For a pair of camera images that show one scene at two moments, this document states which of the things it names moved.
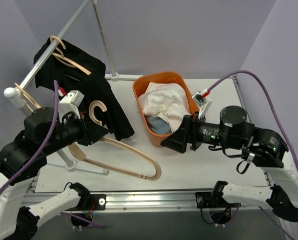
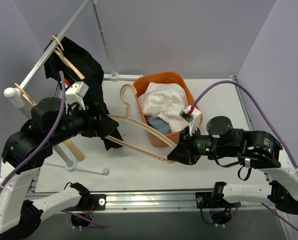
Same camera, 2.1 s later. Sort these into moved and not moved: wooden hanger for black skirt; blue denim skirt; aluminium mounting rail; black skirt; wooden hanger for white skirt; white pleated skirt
Moved: wooden hanger for black skirt; black skirt; wooden hanger for white skirt
Not moved: aluminium mounting rail; blue denim skirt; white pleated skirt
